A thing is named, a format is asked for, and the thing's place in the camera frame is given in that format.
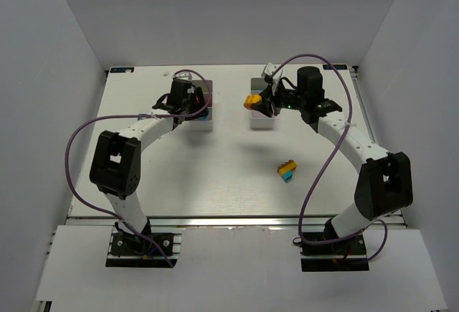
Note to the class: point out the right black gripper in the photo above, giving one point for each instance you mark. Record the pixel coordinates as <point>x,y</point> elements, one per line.
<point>272,97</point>

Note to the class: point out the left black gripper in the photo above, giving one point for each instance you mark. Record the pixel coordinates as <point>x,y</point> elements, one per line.
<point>197,102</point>

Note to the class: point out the yellow butterfly lego piece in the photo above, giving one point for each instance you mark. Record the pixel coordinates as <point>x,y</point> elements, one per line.
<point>251,101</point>

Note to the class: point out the yellow orange teal lego stack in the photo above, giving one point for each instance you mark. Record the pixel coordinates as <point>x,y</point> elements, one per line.
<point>285,170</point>

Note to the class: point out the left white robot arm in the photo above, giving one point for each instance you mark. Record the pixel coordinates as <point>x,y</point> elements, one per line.
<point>116,166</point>

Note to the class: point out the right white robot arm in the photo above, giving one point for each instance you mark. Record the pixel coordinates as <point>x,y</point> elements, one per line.
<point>384,184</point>

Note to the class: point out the right white divided container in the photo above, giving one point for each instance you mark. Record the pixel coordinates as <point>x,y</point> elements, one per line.
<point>258,121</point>

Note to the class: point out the white divided container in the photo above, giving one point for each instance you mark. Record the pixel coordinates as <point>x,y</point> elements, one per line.
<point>258,121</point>
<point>204,123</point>

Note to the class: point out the left white divided container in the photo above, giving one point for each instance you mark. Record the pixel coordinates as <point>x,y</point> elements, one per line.
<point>204,123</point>

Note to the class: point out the right blue table label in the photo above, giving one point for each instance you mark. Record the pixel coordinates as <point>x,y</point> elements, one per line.
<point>335,67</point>

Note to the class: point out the blue table label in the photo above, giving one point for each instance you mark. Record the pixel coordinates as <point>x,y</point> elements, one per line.
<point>335,67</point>
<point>116,70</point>

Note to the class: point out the left blue table label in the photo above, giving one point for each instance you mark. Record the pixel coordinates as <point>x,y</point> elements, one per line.
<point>116,70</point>

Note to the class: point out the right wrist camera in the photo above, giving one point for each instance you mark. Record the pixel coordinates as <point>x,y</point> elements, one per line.
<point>272,74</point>

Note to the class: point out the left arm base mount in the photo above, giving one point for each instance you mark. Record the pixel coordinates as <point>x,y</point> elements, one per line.
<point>127,250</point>

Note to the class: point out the aluminium rail frame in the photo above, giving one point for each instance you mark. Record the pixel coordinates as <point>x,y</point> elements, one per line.
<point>393,221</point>

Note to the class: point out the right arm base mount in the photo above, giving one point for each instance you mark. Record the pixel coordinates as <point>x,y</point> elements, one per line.
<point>348,255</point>

